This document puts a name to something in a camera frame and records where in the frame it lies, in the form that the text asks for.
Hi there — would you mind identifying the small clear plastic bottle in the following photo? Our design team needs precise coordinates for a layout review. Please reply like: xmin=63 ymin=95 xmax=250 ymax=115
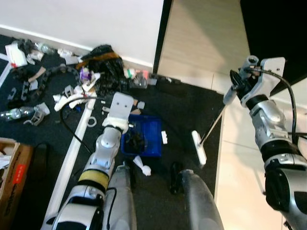
xmin=36 ymin=43 xmax=56 ymax=54

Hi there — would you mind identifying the white crumpled paper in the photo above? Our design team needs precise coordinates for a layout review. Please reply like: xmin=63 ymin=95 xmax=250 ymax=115
xmin=133 ymin=156 xmax=152 ymax=176

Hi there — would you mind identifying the blue plastic dustpan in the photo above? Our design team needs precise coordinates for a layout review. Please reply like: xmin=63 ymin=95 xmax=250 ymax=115
xmin=121 ymin=115 xmax=163 ymax=158

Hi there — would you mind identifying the black plastic cable chain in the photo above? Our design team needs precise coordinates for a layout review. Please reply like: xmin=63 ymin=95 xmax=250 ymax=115
xmin=7 ymin=65 xmax=82 ymax=108

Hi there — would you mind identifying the silver robot leg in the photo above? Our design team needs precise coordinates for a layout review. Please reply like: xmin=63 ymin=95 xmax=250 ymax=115
xmin=172 ymin=163 xmax=225 ymax=230
xmin=103 ymin=162 xmax=137 ymax=230

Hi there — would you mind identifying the large clear plastic bottle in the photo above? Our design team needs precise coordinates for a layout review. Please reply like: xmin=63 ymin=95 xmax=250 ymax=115
xmin=0 ymin=106 xmax=36 ymax=121

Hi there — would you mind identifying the silver left robot leg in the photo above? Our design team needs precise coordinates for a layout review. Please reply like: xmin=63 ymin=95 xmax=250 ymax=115
xmin=103 ymin=162 xmax=137 ymax=230

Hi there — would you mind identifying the white plastic scrap pile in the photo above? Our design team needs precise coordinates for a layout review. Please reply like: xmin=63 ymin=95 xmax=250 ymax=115
xmin=52 ymin=86 xmax=96 ymax=113

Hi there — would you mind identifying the white carton with red print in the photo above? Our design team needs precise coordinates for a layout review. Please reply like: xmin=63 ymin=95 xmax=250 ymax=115
xmin=5 ymin=42 xmax=28 ymax=68

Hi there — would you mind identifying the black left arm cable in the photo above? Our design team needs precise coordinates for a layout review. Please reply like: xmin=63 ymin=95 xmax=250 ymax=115
xmin=60 ymin=96 xmax=113 ymax=154

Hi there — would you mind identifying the black garbage bag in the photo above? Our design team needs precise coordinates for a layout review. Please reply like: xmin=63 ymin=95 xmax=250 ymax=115
xmin=79 ymin=45 xmax=129 ymax=96

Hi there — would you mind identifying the white tape ring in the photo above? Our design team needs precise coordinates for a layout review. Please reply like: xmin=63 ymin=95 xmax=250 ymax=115
xmin=85 ymin=116 xmax=98 ymax=127

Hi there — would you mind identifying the crushed clear plastic container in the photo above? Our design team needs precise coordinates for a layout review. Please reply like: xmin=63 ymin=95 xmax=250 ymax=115
xmin=132 ymin=72 xmax=149 ymax=89

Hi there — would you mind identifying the black cabinet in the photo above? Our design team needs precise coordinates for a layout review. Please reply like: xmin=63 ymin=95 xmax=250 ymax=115
xmin=240 ymin=0 xmax=307 ymax=96

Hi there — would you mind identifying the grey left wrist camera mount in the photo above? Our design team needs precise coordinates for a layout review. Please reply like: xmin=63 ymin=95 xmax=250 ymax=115
xmin=102 ymin=92 xmax=135 ymax=132

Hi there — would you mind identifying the brown cardboard box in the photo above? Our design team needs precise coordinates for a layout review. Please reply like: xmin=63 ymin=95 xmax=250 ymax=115
xmin=0 ymin=138 xmax=33 ymax=216

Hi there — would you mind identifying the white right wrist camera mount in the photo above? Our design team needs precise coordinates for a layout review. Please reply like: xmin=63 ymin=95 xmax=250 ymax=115
xmin=240 ymin=57 xmax=286 ymax=104

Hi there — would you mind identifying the green label plastic bottle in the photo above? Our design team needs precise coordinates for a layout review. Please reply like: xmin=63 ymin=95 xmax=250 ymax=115
xmin=124 ymin=68 xmax=136 ymax=80

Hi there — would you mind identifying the silver right robot leg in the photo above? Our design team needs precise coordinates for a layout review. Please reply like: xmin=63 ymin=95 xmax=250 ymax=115
xmin=172 ymin=163 xmax=225 ymax=230

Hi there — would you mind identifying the purple can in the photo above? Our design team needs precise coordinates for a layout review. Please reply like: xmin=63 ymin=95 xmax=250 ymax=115
xmin=79 ymin=67 xmax=92 ymax=83

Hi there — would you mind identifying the grey plastic bracket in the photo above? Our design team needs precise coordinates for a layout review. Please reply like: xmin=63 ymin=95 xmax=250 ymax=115
xmin=24 ymin=103 xmax=50 ymax=126

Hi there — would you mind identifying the grey handled white hand brush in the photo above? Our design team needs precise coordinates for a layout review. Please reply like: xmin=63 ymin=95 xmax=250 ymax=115
xmin=191 ymin=55 xmax=260 ymax=166

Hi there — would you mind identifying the brown cardboard strip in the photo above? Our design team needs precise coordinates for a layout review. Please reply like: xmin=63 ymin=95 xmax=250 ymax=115
xmin=132 ymin=98 xmax=146 ymax=110

